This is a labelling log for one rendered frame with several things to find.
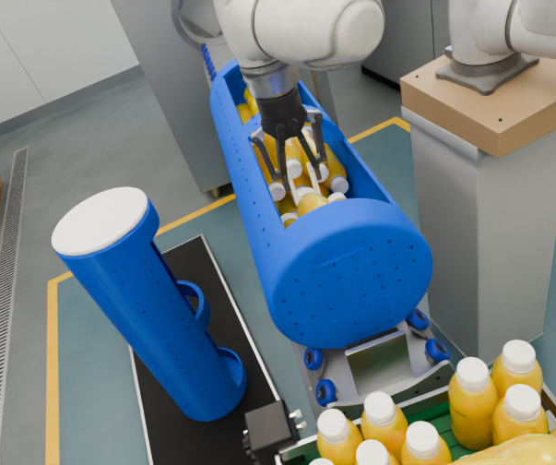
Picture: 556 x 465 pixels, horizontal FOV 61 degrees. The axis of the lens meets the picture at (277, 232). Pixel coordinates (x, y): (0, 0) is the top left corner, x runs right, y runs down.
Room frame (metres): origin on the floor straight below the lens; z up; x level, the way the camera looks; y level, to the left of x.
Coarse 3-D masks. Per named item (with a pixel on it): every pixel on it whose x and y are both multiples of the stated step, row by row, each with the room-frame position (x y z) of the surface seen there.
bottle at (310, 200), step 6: (312, 192) 0.74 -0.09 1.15; (300, 198) 0.74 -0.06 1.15; (306, 198) 0.71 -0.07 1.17; (312, 198) 0.70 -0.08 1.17; (318, 198) 0.70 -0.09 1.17; (324, 198) 0.70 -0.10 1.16; (300, 204) 0.71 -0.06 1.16; (306, 204) 0.69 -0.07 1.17; (312, 204) 0.68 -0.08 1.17; (318, 204) 0.68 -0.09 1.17; (324, 204) 0.68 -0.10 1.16; (300, 210) 0.70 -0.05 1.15; (306, 210) 0.68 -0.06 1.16; (300, 216) 0.69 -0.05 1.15
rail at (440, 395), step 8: (432, 392) 0.37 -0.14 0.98; (440, 392) 0.37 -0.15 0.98; (408, 400) 0.37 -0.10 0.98; (416, 400) 0.37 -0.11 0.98; (424, 400) 0.37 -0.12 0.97; (432, 400) 0.37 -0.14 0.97; (440, 400) 0.37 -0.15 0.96; (400, 408) 0.37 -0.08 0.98; (408, 408) 0.37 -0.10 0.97; (416, 408) 0.37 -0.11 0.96; (424, 408) 0.37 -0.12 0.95; (360, 424) 0.36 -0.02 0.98; (304, 440) 0.37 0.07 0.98; (312, 440) 0.37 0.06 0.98; (288, 448) 0.37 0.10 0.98; (296, 448) 0.36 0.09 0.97; (304, 448) 0.36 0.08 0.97; (312, 448) 0.36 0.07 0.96; (288, 456) 0.36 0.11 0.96; (296, 456) 0.36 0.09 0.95
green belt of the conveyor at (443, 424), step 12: (432, 408) 0.39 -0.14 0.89; (444, 408) 0.38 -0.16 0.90; (408, 420) 0.38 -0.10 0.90; (420, 420) 0.37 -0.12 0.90; (432, 420) 0.37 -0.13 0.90; (444, 420) 0.36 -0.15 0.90; (444, 432) 0.34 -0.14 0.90; (456, 444) 0.32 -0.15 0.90; (312, 456) 0.38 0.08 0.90; (456, 456) 0.30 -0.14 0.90
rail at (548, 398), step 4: (544, 384) 0.32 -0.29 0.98; (544, 388) 0.32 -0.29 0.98; (548, 388) 0.32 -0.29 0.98; (544, 392) 0.31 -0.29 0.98; (548, 392) 0.31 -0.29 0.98; (544, 396) 0.31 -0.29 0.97; (548, 396) 0.31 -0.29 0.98; (552, 396) 0.30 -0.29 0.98; (544, 400) 0.31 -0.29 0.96; (548, 400) 0.30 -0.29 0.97; (552, 400) 0.30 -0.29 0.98; (548, 404) 0.30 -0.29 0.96; (552, 404) 0.30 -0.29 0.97; (548, 408) 0.30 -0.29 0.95; (552, 408) 0.29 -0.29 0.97; (552, 412) 0.29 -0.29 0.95
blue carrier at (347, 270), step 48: (240, 96) 1.38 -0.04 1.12; (240, 144) 0.93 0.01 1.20; (336, 144) 1.01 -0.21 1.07; (240, 192) 0.82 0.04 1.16; (384, 192) 0.69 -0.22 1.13; (288, 240) 0.56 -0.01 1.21; (336, 240) 0.52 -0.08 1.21; (384, 240) 0.52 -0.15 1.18; (288, 288) 0.52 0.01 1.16; (336, 288) 0.52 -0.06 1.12; (384, 288) 0.52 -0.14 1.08; (288, 336) 0.52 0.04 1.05; (336, 336) 0.52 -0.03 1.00
